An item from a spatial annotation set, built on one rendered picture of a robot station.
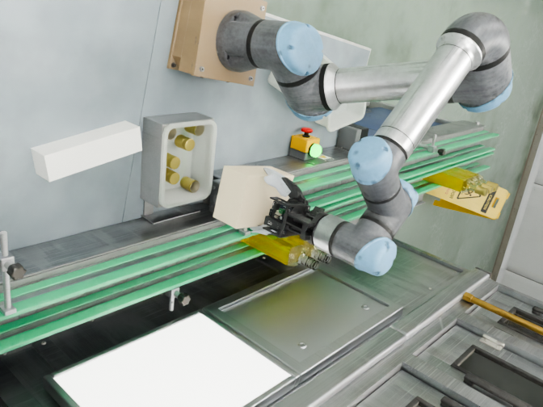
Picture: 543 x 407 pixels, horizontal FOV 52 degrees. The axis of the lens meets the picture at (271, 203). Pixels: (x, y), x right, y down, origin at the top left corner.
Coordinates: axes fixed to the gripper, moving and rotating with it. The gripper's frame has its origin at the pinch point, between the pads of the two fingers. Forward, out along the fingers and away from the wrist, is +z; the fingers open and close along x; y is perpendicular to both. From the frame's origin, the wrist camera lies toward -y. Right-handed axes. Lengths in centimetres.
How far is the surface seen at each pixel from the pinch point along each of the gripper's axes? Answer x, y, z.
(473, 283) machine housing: 23, -83, -27
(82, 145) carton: -2.9, 27.7, 29.6
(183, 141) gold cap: -4.8, -1.4, 30.8
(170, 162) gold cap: 0.6, 2.3, 29.5
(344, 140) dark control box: -8, -80, 33
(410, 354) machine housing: 33, -35, -32
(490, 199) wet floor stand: 37, -365, 64
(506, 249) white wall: 131, -637, 109
